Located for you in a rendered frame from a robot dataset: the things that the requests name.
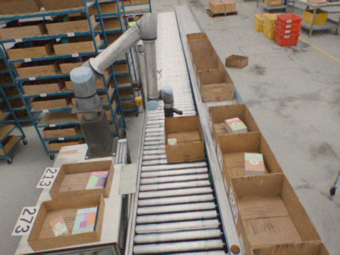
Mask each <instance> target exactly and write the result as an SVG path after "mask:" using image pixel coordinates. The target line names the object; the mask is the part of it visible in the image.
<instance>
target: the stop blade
mask: <svg viewBox="0 0 340 255"><path fill-rule="evenodd" d="M210 229H217V226H209V227H195V228H180V229H166V230H165V231H161V230H158V231H151V232H138V235H145V234H160V233H174V232H189V231H203V230H210Z"/></svg>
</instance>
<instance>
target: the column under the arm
mask: <svg viewBox="0 0 340 255"><path fill-rule="evenodd" d="M97 113H98V117H97V118H95V119H93V120H86V119H84V115H82V118H81V121H80V126H81V130H82V133H83V135H84V138H85V141H86V144H87V146H88V149H87V153H86V155H85V158H84V160H89V159H97V158H106V157H115V156H116V154H117V146H118V139H119V137H114V138H113V137H112V134H111V130H110V127H109V122H108V119H107V115H106V111H105V110H104V109H103V110H101V112H97Z"/></svg>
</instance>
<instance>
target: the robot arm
mask: <svg viewBox="0 0 340 255"><path fill-rule="evenodd" d="M140 40H142V41H143V53H144V66H145V75H146V88H147V92H146V99H147V107H148V109H149V110H152V111H155V110H157V109H158V107H159V100H163V101H164V117H165V118H168V117H174V113H177V114H179V115H182V114H183V112H182V111H181V110H179V109H176V108H174V106H175V104H174V91H173V89H172V88H171V87H163V88H162V89H158V86H157V64H156V42H155V41H156V40H157V19H156V17H155V15H154V14H152V13H145V14H143V16H142V18H141V19H139V20H138V21H137V22H136V23H135V24H134V25H133V26H131V27H130V29H129V30H128V31H126V32H125V33H124V34H122V35H121V36H120V37H118V38H117V39H116V41H114V42H113V43H112V44H111V45H109V46H108V47H107V48H106V49H105V50H104V51H102V53H101V54H100V55H98V56H97V57H96V58H91V59H89V60H88V61H86V62H84V63H83V64H82V66H81V67H79V68H76V69H73V70H72V71H71V72H70V79H71V82H72V84H73V88H74V92H75V96H76V100H75V106H76V109H78V110H81V111H88V110H92V109H95V108H97V107H98V106H100V105H101V100H100V99H99V97H98V96H97V94H96V89H95V83H96V81H97V80H98V79H99V77H101V76H102V75H103V74H104V73H105V69H107V68H108V67H109V66H110V65H111V64H113V63H114V62H115V61H116V60H117V59H119V58H120V57H121V56H122V55H123V54H125V53H126V52H127V51H128V50H129V49H130V48H132V47H133V46H134V45H135V44H137V43H138V42H139V41H140Z"/></svg>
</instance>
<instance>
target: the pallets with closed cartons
mask: <svg viewBox="0 0 340 255"><path fill-rule="evenodd" d="M206 12H207V13H208V14H209V15H211V17H212V18H218V17H225V16H235V15H238V14H239V12H238V11H237V10H236V3H235V2H233V0H213V1H209V8H208V9H206ZM235 12H236V14H230V13H235ZM220 14H224V16H222V15H220ZM226 14H229V15H226ZM214 15H220V16H215V17H214Z"/></svg>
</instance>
